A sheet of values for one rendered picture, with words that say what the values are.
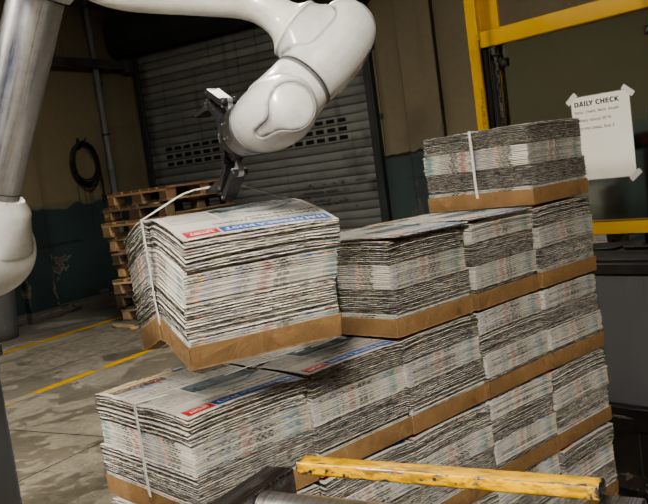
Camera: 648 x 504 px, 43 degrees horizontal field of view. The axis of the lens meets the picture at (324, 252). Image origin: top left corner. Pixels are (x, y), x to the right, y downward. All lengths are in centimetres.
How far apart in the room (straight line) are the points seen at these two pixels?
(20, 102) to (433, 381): 110
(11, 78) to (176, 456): 75
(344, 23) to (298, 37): 8
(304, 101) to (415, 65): 766
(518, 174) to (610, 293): 84
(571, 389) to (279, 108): 152
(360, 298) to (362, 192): 729
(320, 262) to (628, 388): 185
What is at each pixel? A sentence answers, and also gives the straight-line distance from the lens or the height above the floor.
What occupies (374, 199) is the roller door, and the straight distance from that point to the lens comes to 913.
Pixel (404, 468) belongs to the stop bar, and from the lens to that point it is 115.
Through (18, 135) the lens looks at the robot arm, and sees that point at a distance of 160.
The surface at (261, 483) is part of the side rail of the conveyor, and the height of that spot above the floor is 80.
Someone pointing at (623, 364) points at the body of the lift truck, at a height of 43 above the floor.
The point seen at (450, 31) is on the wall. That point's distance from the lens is 881.
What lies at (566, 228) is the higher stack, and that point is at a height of 98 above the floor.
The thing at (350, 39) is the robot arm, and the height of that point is 143.
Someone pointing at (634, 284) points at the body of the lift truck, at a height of 71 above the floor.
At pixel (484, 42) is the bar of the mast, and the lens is 305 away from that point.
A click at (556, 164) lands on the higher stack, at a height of 116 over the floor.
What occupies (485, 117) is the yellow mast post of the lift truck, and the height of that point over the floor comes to 135.
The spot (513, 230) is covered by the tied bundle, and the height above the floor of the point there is 101.
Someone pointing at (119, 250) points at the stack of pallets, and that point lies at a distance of 850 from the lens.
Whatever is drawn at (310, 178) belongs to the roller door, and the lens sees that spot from 950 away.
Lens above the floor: 123
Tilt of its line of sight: 6 degrees down
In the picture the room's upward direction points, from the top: 8 degrees counter-clockwise
